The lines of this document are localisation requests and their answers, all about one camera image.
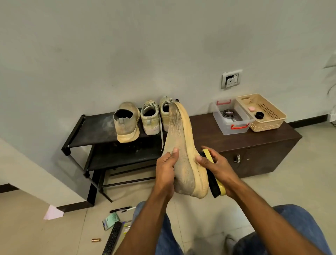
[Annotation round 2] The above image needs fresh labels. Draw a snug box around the person's left hand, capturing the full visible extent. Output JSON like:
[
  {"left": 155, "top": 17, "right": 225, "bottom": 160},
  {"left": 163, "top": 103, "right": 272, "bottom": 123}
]
[{"left": 153, "top": 147, "right": 180, "bottom": 200}]

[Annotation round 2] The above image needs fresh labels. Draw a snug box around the person's right hand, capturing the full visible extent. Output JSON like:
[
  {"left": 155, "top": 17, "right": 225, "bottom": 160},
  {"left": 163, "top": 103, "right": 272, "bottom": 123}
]
[{"left": 195, "top": 146, "right": 243, "bottom": 198}]

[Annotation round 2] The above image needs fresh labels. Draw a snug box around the black orange shoe brush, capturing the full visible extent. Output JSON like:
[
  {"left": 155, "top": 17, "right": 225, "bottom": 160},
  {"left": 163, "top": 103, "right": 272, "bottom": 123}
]
[{"left": 198, "top": 149, "right": 228, "bottom": 199}]

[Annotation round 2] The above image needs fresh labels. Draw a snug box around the worn tan slip-on shoe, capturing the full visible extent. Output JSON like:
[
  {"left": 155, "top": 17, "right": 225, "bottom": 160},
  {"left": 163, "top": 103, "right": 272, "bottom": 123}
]
[
  {"left": 113, "top": 101, "right": 141, "bottom": 144},
  {"left": 161, "top": 101, "right": 210, "bottom": 199}
]

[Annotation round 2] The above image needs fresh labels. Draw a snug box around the clear plastic storage box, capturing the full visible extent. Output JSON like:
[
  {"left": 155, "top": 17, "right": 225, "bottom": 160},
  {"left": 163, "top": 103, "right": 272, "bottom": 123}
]
[{"left": 212, "top": 99, "right": 256, "bottom": 136}]

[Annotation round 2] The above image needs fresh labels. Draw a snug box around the pale green lace-up shoe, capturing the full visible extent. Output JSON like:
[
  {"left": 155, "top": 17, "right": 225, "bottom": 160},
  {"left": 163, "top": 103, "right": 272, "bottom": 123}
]
[
  {"left": 159, "top": 95, "right": 174, "bottom": 132},
  {"left": 140, "top": 100, "right": 161, "bottom": 136}
]

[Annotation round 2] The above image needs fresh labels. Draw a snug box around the beige plastic basket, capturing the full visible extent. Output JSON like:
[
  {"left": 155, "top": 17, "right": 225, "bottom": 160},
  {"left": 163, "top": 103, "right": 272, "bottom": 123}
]
[{"left": 235, "top": 94, "right": 288, "bottom": 132}]

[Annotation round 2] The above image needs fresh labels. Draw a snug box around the person's left forearm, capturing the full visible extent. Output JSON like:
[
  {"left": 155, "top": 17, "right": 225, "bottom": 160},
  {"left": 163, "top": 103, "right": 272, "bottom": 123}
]
[{"left": 115, "top": 192, "right": 174, "bottom": 255}]

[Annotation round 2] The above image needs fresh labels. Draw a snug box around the person's right forearm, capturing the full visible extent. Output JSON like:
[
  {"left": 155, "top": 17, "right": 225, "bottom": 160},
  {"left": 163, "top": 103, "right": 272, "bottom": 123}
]
[{"left": 228, "top": 181, "right": 326, "bottom": 255}]

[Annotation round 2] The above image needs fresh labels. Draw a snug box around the dark brown wooden cabinet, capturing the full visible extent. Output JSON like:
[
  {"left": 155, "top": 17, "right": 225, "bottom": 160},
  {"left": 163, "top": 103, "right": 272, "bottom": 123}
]
[{"left": 189, "top": 112, "right": 303, "bottom": 178}]

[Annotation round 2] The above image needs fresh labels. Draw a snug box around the person's left leg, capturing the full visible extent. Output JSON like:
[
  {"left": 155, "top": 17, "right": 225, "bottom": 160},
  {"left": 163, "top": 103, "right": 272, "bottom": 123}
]
[{"left": 131, "top": 201, "right": 184, "bottom": 255}]

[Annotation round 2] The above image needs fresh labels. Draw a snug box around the person's leg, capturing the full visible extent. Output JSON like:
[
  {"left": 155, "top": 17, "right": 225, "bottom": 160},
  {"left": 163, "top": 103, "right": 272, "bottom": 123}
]
[
  {"left": 226, "top": 204, "right": 334, "bottom": 255},
  {"left": 131, "top": 201, "right": 184, "bottom": 255}
]

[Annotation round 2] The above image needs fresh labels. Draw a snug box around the person's right leg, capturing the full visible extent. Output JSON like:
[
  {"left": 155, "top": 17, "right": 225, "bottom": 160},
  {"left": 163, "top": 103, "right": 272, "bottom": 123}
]
[{"left": 226, "top": 204, "right": 334, "bottom": 255}]

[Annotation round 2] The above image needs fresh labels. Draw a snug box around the black pen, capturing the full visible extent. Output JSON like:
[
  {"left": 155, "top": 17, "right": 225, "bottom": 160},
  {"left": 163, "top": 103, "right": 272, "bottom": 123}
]
[{"left": 109, "top": 205, "right": 132, "bottom": 213}]

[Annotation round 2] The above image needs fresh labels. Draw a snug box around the green paper packet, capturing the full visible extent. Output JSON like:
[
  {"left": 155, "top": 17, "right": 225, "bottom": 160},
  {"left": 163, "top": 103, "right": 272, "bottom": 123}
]
[{"left": 102, "top": 212, "right": 120, "bottom": 231}]

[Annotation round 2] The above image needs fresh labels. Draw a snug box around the black metal shoe rack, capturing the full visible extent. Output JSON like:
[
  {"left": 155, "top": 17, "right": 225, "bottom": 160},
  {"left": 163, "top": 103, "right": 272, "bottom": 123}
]
[{"left": 61, "top": 99, "right": 182, "bottom": 206}]

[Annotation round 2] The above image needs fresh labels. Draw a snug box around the black remote control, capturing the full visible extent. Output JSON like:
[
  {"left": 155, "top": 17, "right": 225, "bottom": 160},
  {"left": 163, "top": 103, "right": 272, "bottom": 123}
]
[{"left": 102, "top": 221, "right": 124, "bottom": 255}]

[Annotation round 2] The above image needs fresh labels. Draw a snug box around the white paper sheet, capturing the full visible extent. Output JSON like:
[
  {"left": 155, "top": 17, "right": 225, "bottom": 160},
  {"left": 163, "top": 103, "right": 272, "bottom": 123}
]
[{"left": 43, "top": 204, "right": 65, "bottom": 221}]

